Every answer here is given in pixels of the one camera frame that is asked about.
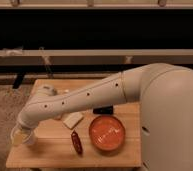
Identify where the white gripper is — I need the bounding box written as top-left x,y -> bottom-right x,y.
11,123 -> 36,147

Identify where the red chili pepper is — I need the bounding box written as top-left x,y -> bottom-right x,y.
71,131 -> 83,155

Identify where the orange ceramic bowl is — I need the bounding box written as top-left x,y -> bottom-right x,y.
89,116 -> 125,151

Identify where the white plastic cup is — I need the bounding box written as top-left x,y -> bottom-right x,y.
9,128 -> 38,148

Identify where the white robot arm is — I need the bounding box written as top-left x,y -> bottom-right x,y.
16,63 -> 193,171

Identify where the beige rectangular block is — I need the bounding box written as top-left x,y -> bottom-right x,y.
63,112 -> 84,129

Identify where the black rectangular object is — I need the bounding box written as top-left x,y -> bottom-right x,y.
93,106 -> 114,115

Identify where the white small bottle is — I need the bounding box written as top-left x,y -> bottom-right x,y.
53,115 -> 64,121

